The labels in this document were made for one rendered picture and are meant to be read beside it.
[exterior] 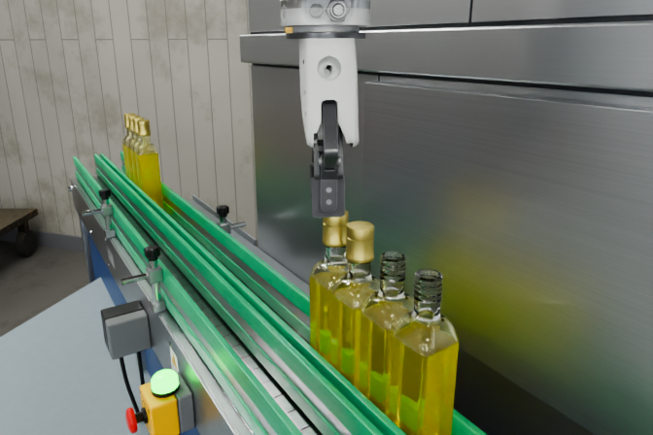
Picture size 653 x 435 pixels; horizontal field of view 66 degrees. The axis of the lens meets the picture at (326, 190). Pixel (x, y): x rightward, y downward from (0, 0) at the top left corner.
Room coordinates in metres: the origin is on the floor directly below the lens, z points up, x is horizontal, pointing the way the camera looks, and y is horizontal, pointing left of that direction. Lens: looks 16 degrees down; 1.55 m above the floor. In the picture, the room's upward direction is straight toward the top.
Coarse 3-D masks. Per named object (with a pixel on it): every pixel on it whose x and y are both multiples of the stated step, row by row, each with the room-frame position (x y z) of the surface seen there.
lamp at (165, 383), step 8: (160, 376) 0.70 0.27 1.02; (168, 376) 0.70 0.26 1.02; (176, 376) 0.71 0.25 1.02; (152, 384) 0.69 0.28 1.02; (160, 384) 0.69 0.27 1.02; (168, 384) 0.69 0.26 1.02; (176, 384) 0.70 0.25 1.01; (152, 392) 0.69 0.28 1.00; (160, 392) 0.68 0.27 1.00; (168, 392) 0.69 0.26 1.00
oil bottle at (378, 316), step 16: (368, 304) 0.53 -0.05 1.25; (384, 304) 0.51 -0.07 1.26; (400, 304) 0.51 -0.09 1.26; (368, 320) 0.52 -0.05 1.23; (384, 320) 0.50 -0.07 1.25; (368, 336) 0.52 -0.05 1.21; (384, 336) 0.50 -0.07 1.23; (368, 352) 0.52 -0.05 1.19; (384, 352) 0.50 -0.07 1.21; (368, 368) 0.52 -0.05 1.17; (384, 368) 0.50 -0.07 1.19; (368, 384) 0.52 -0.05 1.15; (384, 384) 0.50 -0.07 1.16; (384, 400) 0.50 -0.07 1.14
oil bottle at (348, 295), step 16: (336, 288) 0.57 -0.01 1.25; (352, 288) 0.56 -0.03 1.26; (368, 288) 0.56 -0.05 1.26; (336, 304) 0.57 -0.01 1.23; (352, 304) 0.55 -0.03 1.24; (336, 320) 0.57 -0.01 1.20; (352, 320) 0.54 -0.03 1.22; (336, 336) 0.57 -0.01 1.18; (352, 336) 0.54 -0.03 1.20; (336, 352) 0.57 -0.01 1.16; (352, 352) 0.54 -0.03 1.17; (336, 368) 0.57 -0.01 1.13; (352, 368) 0.54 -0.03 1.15; (352, 384) 0.54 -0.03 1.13
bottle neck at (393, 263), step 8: (384, 256) 0.53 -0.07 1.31; (392, 256) 0.54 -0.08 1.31; (400, 256) 0.53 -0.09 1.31; (384, 264) 0.52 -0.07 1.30; (392, 264) 0.52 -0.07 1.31; (400, 264) 0.52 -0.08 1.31; (384, 272) 0.52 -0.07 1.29; (392, 272) 0.52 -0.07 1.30; (400, 272) 0.52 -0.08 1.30; (384, 280) 0.52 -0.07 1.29; (392, 280) 0.52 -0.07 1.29; (400, 280) 0.52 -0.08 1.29; (384, 288) 0.52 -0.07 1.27; (392, 288) 0.52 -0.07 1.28; (400, 288) 0.52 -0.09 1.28; (384, 296) 0.52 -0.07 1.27; (392, 296) 0.52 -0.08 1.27; (400, 296) 0.52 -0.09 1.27
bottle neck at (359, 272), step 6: (348, 264) 0.58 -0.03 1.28; (354, 264) 0.57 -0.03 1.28; (360, 264) 0.56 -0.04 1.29; (366, 264) 0.57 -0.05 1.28; (348, 270) 0.58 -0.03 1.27; (354, 270) 0.57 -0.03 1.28; (360, 270) 0.56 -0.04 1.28; (366, 270) 0.57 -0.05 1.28; (348, 276) 0.57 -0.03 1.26; (354, 276) 0.57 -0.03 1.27; (360, 276) 0.56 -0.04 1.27; (366, 276) 0.57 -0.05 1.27
